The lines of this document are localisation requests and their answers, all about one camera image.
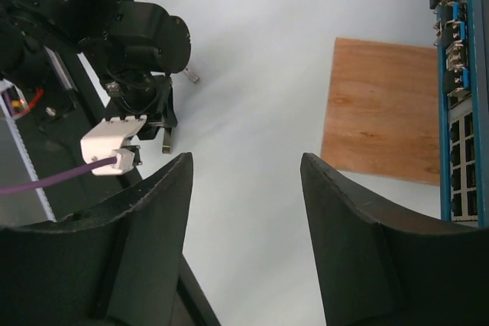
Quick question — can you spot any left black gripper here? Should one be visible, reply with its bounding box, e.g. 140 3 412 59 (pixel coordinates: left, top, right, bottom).
105 75 178 140

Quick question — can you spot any silver sfp module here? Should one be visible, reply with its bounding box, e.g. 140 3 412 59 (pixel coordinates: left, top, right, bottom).
162 127 173 154
183 67 200 83

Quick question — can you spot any white slotted cable duct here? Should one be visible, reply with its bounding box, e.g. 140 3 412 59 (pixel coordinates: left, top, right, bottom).
1 82 56 226

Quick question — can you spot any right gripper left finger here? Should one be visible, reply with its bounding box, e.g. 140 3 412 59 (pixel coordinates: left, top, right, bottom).
1 153 193 325

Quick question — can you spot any black blue network switch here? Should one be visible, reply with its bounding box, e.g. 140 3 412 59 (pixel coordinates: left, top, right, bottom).
429 0 488 228

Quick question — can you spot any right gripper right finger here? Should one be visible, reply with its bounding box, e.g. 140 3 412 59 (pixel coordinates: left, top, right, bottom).
300 153 488 325

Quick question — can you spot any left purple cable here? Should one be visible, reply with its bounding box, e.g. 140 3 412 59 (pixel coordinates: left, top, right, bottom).
0 156 119 196

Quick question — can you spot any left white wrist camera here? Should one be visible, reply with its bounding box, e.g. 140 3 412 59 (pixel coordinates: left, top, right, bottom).
80 115 147 176

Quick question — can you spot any wooden base board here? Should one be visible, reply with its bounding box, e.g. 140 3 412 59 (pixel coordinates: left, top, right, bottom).
321 38 440 186

